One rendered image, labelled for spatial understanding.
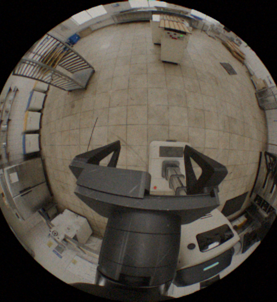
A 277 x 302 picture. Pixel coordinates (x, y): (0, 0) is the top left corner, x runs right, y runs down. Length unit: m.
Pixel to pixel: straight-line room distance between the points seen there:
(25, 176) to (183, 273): 3.05
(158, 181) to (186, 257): 1.10
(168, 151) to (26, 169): 3.14
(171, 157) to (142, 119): 0.66
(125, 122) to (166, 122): 0.59
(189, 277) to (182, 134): 1.51
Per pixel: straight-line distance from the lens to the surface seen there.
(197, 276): 0.39
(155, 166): 1.21
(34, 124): 3.35
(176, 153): 1.21
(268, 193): 3.39
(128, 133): 1.47
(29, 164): 3.01
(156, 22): 2.19
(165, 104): 1.52
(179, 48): 1.70
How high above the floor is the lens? 1.42
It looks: 80 degrees down
